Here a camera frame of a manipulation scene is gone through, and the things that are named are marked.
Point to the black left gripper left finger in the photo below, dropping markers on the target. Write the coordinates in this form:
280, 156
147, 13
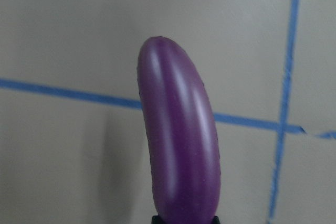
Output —
156, 219

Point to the purple eggplant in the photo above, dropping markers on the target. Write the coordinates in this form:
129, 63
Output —
181, 132

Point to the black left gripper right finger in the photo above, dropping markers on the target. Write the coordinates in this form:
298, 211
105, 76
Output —
215, 220

